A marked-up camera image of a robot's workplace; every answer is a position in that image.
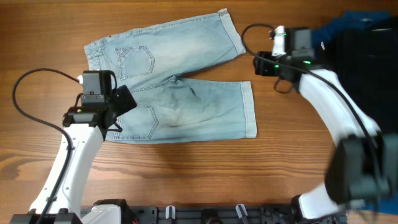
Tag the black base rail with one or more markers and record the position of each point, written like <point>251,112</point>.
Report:
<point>266,214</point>

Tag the blue folded shirt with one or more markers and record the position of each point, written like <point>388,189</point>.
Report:
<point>324,36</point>

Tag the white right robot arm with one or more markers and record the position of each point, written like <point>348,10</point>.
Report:
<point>362,174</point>

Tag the light blue denim shorts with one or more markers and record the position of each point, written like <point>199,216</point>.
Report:
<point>153,62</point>

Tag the black folded shirt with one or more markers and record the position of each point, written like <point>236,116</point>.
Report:
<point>366,64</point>

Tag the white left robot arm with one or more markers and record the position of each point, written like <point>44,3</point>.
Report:
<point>84,129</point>

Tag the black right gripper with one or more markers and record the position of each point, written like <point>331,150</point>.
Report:
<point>263,68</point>

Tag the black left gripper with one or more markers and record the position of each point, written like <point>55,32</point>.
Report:
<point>124,100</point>

